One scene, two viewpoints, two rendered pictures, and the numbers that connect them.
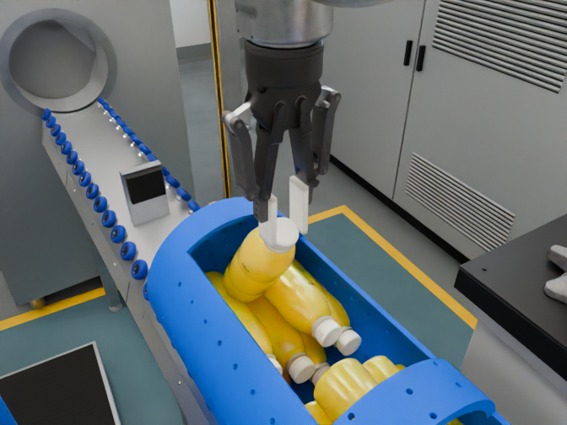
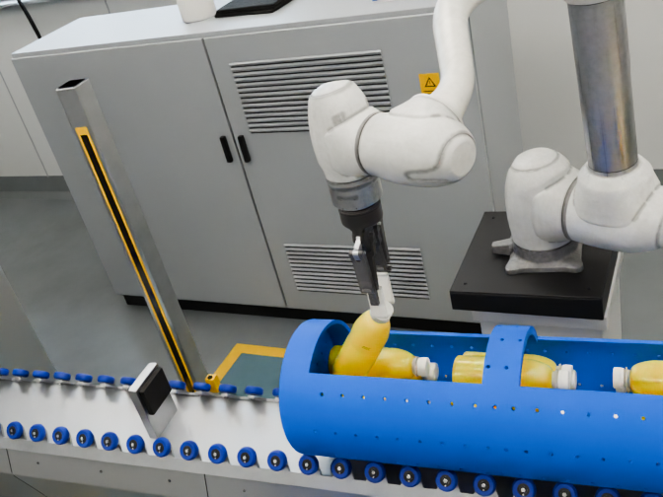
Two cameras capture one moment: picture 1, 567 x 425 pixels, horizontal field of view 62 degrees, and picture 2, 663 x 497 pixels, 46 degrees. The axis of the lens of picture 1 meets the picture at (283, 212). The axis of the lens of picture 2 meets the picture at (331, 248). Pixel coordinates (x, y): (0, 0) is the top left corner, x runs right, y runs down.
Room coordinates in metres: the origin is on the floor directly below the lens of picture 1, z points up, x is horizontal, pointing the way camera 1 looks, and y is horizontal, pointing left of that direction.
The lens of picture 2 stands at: (-0.55, 0.64, 2.16)
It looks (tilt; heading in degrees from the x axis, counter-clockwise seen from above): 30 degrees down; 331
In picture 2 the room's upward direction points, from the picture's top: 15 degrees counter-clockwise
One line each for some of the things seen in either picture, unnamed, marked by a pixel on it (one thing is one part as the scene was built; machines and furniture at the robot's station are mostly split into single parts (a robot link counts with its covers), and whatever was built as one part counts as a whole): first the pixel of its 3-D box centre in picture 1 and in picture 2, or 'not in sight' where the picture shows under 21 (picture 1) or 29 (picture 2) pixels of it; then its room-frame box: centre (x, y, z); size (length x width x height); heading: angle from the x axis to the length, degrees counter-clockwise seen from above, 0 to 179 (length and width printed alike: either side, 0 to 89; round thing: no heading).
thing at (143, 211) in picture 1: (147, 195); (156, 400); (1.00, 0.35, 1.00); 0.10 x 0.04 x 0.15; 123
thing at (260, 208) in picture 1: (253, 203); (371, 296); (0.43, 0.03, 1.37); 0.03 x 0.01 x 0.05; 124
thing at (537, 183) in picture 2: not in sight; (543, 195); (0.57, -0.58, 1.23); 0.18 x 0.16 x 0.22; 10
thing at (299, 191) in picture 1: (299, 205); (383, 287); (0.47, -0.02, 1.35); 0.03 x 0.01 x 0.07; 34
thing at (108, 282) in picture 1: (100, 257); not in sight; (1.55, 0.79, 0.31); 0.06 x 0.06 x 0.63; 33
